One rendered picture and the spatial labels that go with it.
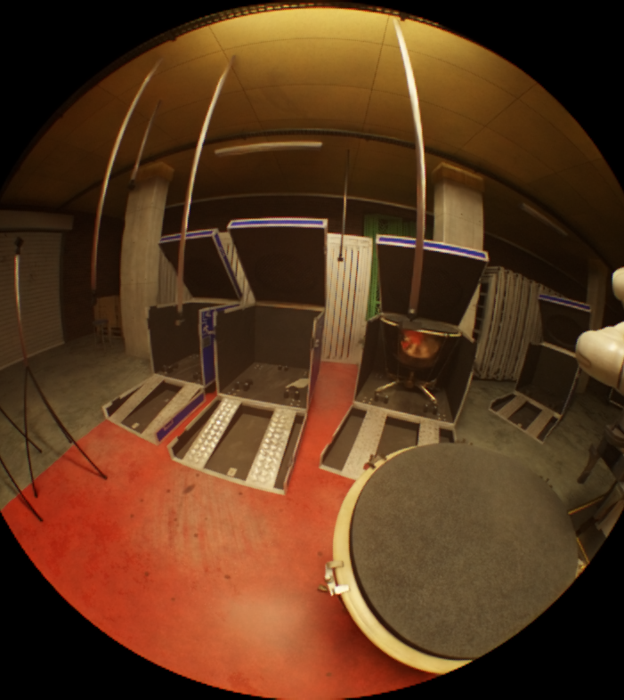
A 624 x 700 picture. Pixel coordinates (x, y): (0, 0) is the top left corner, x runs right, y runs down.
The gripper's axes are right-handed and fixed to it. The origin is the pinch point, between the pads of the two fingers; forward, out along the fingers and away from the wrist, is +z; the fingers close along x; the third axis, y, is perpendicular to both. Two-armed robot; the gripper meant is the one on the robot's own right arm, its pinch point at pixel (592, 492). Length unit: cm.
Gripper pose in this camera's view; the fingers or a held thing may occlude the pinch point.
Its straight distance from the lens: 76.1
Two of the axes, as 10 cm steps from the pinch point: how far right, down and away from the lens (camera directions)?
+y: 8.8, 2.0, -4.3
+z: -0.8, 9.6, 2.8
